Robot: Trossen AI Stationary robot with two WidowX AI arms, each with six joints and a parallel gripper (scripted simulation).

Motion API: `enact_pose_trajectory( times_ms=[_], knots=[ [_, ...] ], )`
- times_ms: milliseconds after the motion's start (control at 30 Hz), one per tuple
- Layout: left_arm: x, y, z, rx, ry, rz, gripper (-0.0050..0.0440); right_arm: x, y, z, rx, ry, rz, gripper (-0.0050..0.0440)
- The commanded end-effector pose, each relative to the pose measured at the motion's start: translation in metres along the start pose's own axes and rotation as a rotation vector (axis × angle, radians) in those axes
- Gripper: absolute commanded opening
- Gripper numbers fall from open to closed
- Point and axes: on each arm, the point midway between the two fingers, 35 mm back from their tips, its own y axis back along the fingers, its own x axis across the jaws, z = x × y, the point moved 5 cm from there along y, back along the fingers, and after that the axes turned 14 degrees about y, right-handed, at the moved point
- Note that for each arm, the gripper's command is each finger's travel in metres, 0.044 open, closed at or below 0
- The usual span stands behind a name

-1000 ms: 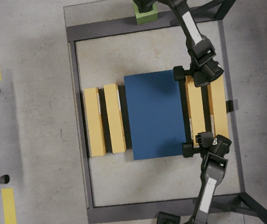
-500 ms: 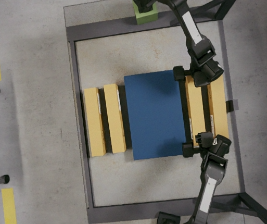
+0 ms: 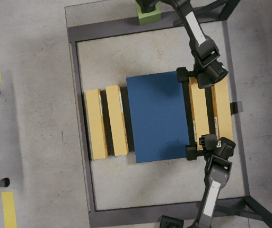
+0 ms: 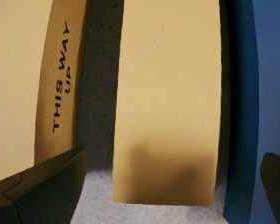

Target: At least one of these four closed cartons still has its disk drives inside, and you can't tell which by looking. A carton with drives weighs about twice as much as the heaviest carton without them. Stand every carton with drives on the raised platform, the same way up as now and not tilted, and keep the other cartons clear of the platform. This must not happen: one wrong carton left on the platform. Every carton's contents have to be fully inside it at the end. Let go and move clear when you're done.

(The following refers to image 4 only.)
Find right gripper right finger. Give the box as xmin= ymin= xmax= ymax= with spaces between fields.
xmin=260 ymin=153 xmax=280 ymax=224

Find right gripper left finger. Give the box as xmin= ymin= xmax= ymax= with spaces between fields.
xmin=0 ymin=147 xmax=88 ymax=224

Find brown cardboard carton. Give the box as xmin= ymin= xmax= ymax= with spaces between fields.
xmin=0 ymin=0 xmax=91 ymax=180
xmin=112 ymin=0 xmax=221 ymax=206

